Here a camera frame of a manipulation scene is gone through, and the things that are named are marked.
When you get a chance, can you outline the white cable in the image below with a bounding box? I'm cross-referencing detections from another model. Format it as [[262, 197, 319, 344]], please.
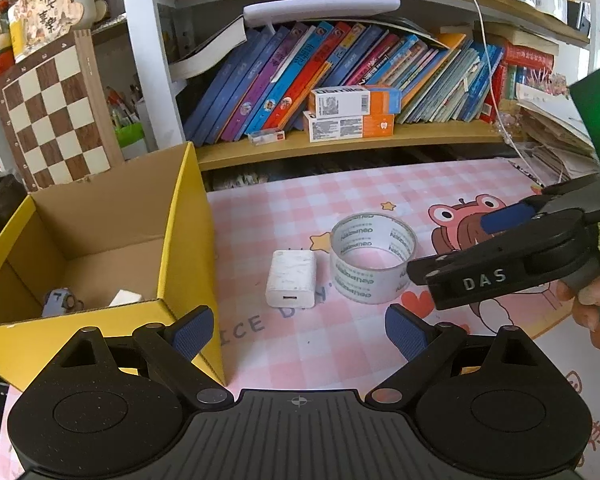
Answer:
[[459, 0, 567, 187]]

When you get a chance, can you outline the white desk lamp head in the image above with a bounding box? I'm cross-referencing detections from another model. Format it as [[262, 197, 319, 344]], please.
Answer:
[[242, 0, 401, 26]]

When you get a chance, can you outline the white charger plug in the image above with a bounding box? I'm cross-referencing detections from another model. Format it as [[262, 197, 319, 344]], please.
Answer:
[[265, 250, 318, 310]]

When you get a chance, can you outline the yellow cardboard box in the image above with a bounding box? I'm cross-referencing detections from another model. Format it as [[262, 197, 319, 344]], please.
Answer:
[[0, 141, 227, 391]]

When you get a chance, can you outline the small black device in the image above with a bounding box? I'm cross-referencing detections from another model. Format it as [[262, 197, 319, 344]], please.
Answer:
[[566, 0, 592, 45]]

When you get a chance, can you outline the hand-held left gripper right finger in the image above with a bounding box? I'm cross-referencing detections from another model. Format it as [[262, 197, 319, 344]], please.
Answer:
[[365, 304, 556, 408]]

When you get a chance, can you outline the cartoon cardboard ornament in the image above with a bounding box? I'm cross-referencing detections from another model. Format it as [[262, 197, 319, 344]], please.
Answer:
[[10, 0, 107, 59]]

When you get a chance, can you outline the wooden bookshelf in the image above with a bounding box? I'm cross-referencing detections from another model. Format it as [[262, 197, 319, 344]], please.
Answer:
[[120, 0, 594, 192]]

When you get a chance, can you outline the green pen holder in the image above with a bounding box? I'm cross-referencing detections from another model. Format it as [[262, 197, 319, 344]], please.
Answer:
[[105, 85, 149, 162]]

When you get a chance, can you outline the orange white carton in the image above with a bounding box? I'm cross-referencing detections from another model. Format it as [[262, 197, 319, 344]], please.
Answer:
[[310, 86, 403, 120], [302, 110, 396, 144]]

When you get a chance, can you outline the stack of papers and booklets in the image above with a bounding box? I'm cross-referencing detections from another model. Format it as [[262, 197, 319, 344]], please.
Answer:
[[500, 85, 600, 182]]

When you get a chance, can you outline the pink bead ornament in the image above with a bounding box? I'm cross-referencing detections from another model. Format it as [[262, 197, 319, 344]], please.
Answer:
[[522, 72, 571, 99]]

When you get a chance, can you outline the wooden chessboard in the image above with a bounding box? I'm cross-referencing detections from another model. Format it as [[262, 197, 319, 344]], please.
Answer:
[[0, 30, 126, 194]]

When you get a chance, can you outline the red round figurine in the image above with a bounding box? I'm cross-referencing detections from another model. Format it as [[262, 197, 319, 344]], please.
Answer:
[[0, 35, 17, 81]]

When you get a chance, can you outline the grey purple toy truck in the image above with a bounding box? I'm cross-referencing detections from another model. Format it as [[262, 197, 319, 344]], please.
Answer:
[[41, 287, 85, 319]]

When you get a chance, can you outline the small white red box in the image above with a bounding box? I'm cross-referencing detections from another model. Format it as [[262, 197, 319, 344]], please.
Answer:
[[247, 130, 286, 146]]

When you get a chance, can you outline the row of colourful books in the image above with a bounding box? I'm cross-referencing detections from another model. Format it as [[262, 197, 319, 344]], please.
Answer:
[[182, 20, 553, 146]]

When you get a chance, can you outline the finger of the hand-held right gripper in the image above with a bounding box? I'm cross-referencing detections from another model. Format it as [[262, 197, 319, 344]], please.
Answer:
[[481, 172, 600, 235], [407, 210, 587, 286]]

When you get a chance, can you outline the person's right hand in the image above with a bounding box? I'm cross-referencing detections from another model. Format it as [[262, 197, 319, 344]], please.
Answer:
[[555, 266, 600, 367]]

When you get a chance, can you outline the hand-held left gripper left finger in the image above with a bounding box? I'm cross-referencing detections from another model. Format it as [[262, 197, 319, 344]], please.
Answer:
[[50, 305, 234, 411]]

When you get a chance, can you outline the clear tape roll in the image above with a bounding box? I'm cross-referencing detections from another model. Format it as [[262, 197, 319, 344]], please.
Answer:
[[330, 213, 419, 305]]

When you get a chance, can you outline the white foam block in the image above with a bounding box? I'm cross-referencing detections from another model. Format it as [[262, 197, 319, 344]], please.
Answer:
[[108, 289, 146, 309]]

